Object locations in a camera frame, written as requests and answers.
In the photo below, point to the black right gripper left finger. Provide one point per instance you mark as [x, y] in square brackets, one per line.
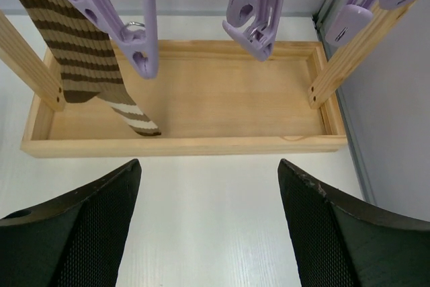
[75, 239]

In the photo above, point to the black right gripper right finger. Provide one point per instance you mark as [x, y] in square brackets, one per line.
[340, 240]

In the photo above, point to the wooden hanger rack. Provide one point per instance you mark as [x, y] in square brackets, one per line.
[210, 97]

